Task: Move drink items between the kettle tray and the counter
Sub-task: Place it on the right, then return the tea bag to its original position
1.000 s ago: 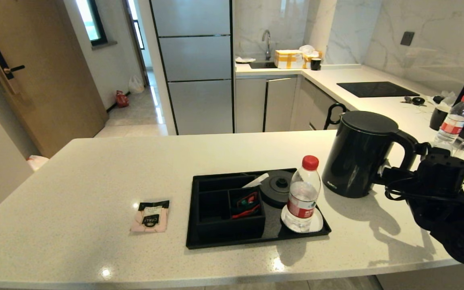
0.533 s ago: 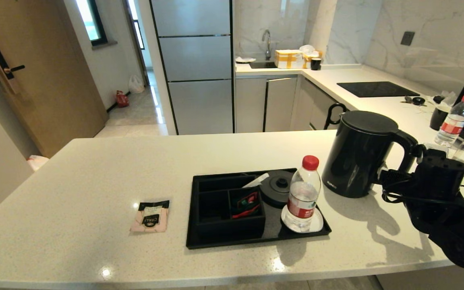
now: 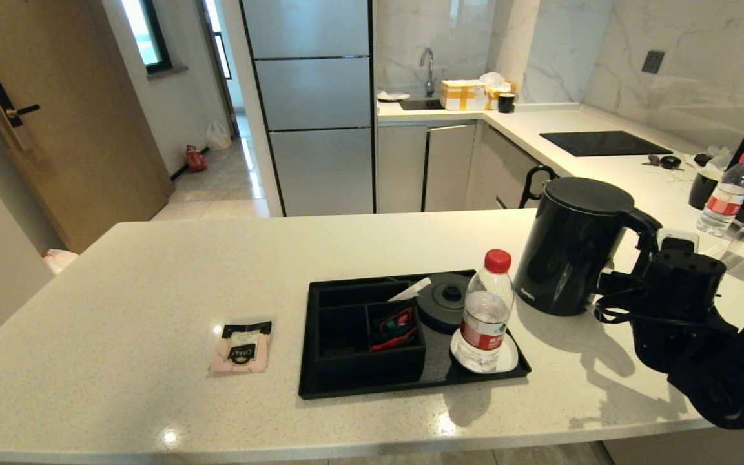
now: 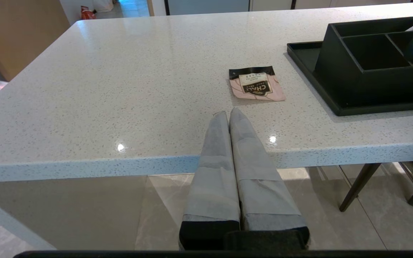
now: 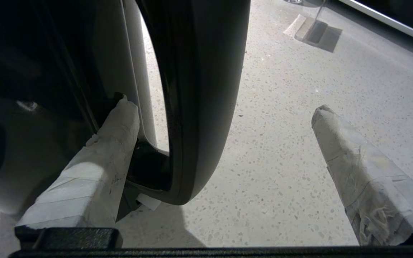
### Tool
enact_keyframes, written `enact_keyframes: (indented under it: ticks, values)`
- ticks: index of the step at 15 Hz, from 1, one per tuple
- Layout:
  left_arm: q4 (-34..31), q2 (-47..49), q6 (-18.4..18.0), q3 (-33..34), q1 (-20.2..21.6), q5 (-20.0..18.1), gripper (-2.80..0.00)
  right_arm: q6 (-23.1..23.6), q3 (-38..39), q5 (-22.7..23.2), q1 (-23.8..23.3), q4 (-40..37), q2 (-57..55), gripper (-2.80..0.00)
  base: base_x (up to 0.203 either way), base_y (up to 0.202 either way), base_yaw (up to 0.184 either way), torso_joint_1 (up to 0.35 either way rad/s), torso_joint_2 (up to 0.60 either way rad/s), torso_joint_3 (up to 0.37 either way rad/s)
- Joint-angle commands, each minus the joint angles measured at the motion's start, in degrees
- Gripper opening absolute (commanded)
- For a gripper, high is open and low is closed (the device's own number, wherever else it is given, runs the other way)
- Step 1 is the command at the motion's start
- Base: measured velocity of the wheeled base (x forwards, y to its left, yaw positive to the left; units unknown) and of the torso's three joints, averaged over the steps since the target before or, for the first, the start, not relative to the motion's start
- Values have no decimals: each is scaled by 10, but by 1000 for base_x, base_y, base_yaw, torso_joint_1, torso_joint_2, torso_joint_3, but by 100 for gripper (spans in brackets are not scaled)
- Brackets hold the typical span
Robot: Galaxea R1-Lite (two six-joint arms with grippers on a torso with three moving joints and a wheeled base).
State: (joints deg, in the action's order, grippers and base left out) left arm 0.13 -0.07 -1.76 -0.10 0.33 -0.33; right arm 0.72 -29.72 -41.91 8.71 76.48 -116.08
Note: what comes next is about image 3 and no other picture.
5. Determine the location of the white plastic bag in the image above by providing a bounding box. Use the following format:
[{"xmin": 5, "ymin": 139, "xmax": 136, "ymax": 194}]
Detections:
[{"xmin": 207, "ymin": 121, "xmax": 233, "ymax": 152}]

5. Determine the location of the black serving tray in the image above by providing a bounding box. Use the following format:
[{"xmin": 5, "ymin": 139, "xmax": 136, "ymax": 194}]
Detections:
[{"xmin": 298, "ymin": 269, "xmax": 532, "ymax": 400}]

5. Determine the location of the white round coaster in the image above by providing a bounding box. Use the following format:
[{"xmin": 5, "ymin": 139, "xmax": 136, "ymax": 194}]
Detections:
[{"xmin": 449, "ymin": 328, "xmax": 519, "ymax": 375}]

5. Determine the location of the crumpled white floor bag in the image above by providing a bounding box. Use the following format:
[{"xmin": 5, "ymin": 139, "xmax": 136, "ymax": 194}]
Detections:
[{"xmin": 43, "ymin": 249, "xmax": 80, "ymax": 276}]

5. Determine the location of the dark framed glass door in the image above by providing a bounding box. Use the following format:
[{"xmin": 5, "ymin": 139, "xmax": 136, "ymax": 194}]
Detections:
[{"xmin": 203, "ymin": 0, "xmax": 234, "ymax": 83}]

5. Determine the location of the pink black tea packet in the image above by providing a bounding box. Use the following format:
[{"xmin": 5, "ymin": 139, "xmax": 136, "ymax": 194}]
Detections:
[{"xmin": 209, "ymin": 321, "xmax": 273, "ymax": 374}]

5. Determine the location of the black round kettle base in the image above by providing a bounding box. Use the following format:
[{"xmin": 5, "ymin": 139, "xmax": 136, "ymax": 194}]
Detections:
[{"xmin": 416, "ymin": 273, "xmax": 473, "ymax": 335}]

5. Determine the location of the silver refrigerator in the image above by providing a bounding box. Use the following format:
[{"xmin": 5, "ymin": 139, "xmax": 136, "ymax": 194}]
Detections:
[{"xmin": 240, "ymin": 0, "xmax": 376, "ymax": 217}]

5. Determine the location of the clear water bottle red cap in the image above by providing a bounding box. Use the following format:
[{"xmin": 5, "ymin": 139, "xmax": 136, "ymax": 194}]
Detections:
[
  {"xmin": 695, "ymin": 152, "xmax": 744, "ymax": 238},
  {"xmin": 458, "ymin": 249, "xmax": 515, "ymax": 374}
]

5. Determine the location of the crumpled clear wrapper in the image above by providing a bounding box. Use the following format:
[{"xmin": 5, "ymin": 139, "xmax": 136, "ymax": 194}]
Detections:
[{"xmin": 695, "ymin": 146, "xmax": 732, "ymax": 174}]

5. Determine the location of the white kitchen cabinet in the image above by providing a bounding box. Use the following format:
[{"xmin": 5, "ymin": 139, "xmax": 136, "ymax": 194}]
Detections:
[{"xmin": 377, "ymin": 120, "xmax": 595, "ymax": 214}]

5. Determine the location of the large black cup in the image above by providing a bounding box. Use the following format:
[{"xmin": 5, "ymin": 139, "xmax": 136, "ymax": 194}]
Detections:
[{"xmin": 687, "ymin": 168, "xmax": 720, "ymax": 211}]

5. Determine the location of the black electric kettle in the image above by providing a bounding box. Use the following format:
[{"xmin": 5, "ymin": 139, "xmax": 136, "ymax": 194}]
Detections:
[{"xmin": 514, "ymin": 176, "xmax": 663, "ymax": 317}]

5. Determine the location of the chrome faucet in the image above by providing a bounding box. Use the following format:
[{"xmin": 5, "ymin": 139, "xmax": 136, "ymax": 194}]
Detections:
[{"xmin": 419, "ymin": 48, "xmax": 436, "ymax": 98}]

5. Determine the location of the cardboard box yellow tape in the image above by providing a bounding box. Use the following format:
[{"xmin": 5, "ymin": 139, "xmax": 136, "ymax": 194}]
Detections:
[{"xmin": 440, "ymin": 79, "xmax": 488, "ymax": 112}]

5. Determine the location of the dark framed window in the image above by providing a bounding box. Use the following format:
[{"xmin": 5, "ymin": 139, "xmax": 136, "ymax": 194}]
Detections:
[{"xmin": 120, "ymin": 0, "xmax": 172, "ymax": 77}]

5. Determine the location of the black compartment organizer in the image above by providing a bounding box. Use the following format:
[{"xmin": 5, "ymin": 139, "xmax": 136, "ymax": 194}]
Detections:
[{"xmin": 313, "ymin": 278, "xmax": 428, "ymax": 378}]

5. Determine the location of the black induction cooktop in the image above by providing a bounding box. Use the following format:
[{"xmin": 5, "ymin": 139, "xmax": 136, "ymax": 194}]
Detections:
[{"xmin": 539, "ymin": 131, "xmax": 672, "ymax": 158}]

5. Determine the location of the brown wooden door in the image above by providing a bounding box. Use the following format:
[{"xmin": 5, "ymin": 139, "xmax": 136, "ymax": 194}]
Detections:
[{"xmin": 0, "ymin": 0, "xmax": 174, "ymax": 254}]

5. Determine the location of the black brass door lock handle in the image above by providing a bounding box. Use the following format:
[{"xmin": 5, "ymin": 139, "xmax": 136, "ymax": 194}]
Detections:
[{"xmin": 0, "ymin": 74, "xmax": 41, "ymax": 152}]

